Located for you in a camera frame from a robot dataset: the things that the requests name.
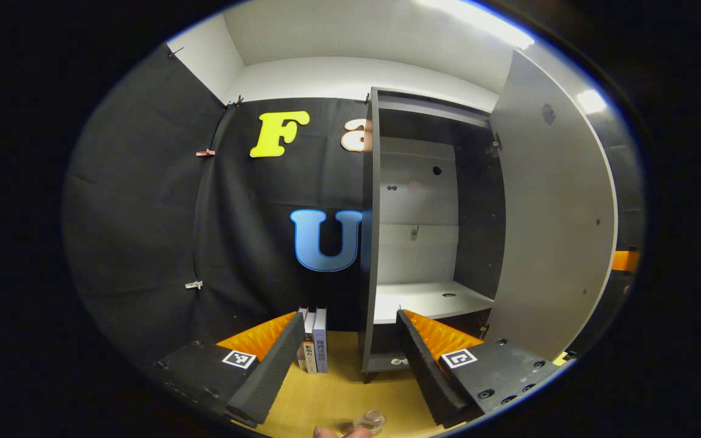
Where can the long ceiling light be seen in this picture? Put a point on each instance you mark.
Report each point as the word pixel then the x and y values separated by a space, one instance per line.
pixel 478 21

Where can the dark grey cabinet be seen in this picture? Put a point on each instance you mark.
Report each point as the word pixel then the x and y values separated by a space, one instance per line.
pixel 417 201

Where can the red clip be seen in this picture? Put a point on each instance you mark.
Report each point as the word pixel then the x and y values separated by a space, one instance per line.
pixel 205 152

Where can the white clip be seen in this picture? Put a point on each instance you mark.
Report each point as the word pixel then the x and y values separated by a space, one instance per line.
pixel 193 284

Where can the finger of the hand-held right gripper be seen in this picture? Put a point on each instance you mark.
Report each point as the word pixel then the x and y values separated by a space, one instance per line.
pixel 625 261

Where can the small ceiling light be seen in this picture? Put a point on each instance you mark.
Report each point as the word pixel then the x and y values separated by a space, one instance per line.
pixel 591 101

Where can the beige cabinet door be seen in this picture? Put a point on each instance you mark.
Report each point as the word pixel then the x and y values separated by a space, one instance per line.
pixel 551 213

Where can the clear bottle red label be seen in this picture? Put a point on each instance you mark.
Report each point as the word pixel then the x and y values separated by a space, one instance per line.
pixel 370 420

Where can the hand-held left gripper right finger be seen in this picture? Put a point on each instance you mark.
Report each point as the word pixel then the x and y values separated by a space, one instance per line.
pixel 423 377

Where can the black backdrop cloth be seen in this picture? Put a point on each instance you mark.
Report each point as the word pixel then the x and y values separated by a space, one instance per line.
pixel 143 213

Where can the thin white book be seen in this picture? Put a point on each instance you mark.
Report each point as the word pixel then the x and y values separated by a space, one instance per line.
pixel 302 347

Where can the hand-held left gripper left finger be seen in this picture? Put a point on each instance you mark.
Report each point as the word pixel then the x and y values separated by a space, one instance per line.
pixel 271 377

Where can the metal door hinge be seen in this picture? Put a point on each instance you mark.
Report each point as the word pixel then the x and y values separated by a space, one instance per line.
pixel 495 146

